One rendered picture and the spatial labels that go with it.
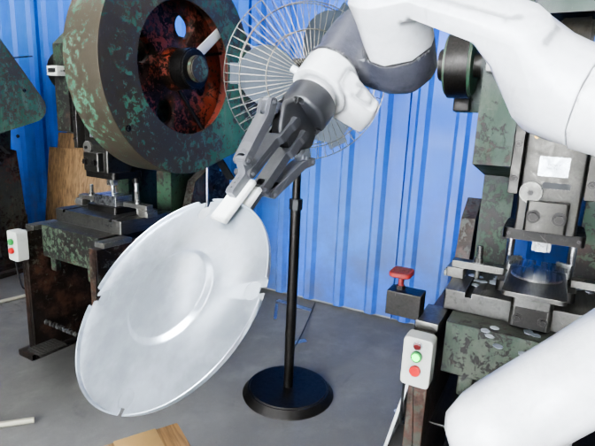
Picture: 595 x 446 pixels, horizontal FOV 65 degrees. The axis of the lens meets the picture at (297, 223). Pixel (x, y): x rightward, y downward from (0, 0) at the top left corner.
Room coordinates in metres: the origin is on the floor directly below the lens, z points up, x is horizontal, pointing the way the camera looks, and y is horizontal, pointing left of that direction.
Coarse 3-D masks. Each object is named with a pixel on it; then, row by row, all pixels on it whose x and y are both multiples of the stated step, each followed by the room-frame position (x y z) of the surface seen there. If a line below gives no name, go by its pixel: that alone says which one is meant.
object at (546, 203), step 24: (528, 144) 1.26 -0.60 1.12; (552, 144) 1.23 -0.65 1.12; (528, 168) 1.25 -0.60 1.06; (552, 168) 1.23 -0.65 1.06; (576, 168) 1.20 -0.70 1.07; (528, 192) 1.23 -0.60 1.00; (552, 192) 1.22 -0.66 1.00; (576, 192) 1.20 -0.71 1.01; (528, 216) 1.21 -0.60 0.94; (552, 216) 1.19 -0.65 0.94; (576, 216) 1.19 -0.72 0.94
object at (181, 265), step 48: (144, 240) 0.66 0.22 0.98; (192, 240) 0.60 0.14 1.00; (240, 240) 0.56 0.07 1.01; (144, 288) 0.57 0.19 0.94; (192, 288) 0.52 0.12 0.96; (240, 288) 0.50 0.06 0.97; (96, 336) 0.55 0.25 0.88; (144, 336) 0.50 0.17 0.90; (192, 336) 0.48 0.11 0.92; (240, 336) 0.44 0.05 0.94; (96, 384) 0.49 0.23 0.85; (144, 384) 0.46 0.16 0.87; (192, 384) 0.43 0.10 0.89
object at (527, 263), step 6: (522, 258) 1.35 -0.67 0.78; (510, 264) 1.29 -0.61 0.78; (516, 264) 1.29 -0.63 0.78; (522, 264) 1.30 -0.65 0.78; (528, 264) 1.30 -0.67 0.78; (534, 264) 1.31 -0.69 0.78; (546, 264) 1.31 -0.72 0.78; (552, 264) 1.31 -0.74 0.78; (546, 270) 1.25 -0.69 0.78; (552, 270) 1.25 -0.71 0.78; (558, 270) 1.25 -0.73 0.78; (564, 270) 1.25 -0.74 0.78
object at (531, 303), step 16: (512, 272) 1.20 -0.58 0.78; (528, 272) 1.21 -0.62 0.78; (544, 272) 1.21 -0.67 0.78; (512, 288) 1.08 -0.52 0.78; (528, 288) 1.09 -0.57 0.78; (544, 288) 1.09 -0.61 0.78; (560, 288) 1.10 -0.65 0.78; (512, 304) 1.17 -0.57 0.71; (528, 304) 1.15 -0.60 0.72; (544, 304) 1.13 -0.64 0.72; (560, 304) 1.01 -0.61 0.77; (512, 320) 1.16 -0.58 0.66; (528, 320) 1.14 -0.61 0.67; (544, 320) 1.13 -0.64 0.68
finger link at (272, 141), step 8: (296, 120) 0.66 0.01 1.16; (288, 128) 0.65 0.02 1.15; (296, 128) 0.66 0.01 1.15; (272, 136) 0.65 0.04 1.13; (280, 136) 0.64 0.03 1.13; (288, 136) 0.65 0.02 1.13; (264, 144) 0.64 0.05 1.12; (272, 144) 0.64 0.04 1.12; (280, 144) 0.65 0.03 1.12; (264, 152) 0.63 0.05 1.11; (272, 152) 0.64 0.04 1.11; (256, 160) 0.62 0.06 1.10; (264, 160) 0.63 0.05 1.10; (256, 168) 0.62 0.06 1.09; (248, 176) 0.61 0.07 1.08
